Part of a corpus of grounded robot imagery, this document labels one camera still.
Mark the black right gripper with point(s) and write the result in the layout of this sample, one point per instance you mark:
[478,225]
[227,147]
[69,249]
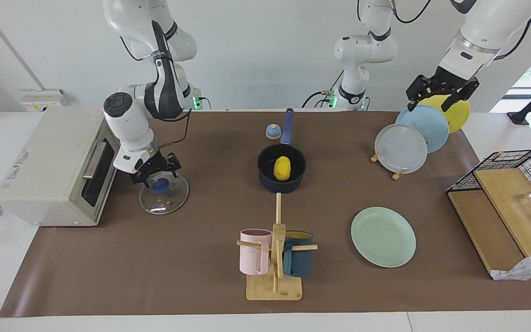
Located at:
[157,165]

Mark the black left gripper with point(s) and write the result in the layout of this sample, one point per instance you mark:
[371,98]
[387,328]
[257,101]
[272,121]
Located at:
[440,85]

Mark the glass lid with blue knob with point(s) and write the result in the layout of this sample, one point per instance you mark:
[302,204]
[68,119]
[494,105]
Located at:
[166,203]

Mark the yellow potato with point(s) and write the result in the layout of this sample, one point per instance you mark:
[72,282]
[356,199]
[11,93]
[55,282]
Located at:
[282,168]

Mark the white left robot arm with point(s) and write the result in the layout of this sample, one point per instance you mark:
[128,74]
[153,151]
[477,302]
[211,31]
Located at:
[491,27]

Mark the light blue plate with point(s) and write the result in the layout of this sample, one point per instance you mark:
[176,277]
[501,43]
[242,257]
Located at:
[424,127]

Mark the yellow plate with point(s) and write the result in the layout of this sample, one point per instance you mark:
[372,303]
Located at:
[460,117]

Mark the pale grey plate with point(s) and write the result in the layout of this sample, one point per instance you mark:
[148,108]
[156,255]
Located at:
[399,154]

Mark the wooden plate rack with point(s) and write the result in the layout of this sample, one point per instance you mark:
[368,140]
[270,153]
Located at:
[398,175]

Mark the pale green plate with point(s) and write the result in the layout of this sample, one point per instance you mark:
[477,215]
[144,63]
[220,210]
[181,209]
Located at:
[383,237]

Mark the brown table mat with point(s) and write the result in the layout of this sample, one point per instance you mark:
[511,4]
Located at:
[178,267]

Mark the dark blue saucepan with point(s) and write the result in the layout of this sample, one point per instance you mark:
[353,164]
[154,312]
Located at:
[270,182]

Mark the beige toaster oven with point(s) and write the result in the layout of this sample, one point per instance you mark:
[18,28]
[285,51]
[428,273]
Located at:
[49,175]

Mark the pink ribbed mug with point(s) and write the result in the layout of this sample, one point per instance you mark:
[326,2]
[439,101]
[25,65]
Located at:
[251,258]

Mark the light wooden board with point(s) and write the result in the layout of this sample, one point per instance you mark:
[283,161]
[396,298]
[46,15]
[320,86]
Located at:
[510,203]

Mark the brown board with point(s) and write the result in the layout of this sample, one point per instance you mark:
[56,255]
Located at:
[482,226]

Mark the white power strip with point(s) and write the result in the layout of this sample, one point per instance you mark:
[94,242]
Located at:
[44,99]

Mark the wooden mug tree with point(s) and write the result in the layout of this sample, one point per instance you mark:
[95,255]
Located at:
[274,290]

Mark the teal mug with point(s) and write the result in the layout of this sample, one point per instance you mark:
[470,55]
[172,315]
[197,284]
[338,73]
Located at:
[300,265]

